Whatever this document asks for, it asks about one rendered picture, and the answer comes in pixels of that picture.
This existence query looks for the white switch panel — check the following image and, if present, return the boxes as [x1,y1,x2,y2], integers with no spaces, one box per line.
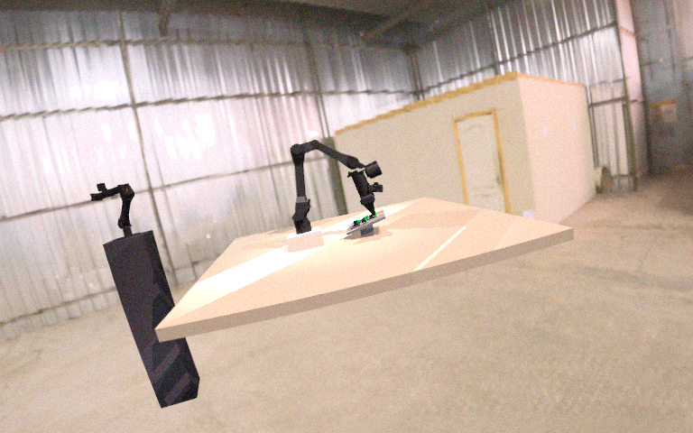
[346,210,386,237]

